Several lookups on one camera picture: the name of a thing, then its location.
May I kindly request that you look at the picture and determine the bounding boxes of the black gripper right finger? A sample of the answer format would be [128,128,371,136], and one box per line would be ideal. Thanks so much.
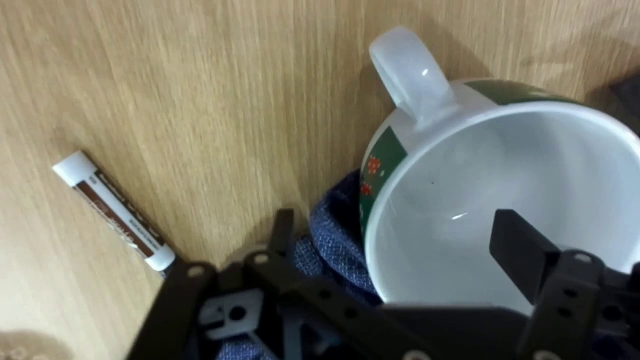
[488,207,640,360]

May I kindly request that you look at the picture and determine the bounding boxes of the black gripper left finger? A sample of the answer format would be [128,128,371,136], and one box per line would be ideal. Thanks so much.
[126,207,428,360]

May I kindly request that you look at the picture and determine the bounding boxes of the white green ceramic mug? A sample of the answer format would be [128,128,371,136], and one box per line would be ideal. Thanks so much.
[359,25,640,315]

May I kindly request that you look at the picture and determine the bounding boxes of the white brown marker pen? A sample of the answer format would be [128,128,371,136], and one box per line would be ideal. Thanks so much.
[50,147,178,273]

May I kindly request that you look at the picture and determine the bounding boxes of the dark blue towel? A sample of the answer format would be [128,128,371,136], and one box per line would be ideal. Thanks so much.
[212,68,640,360]

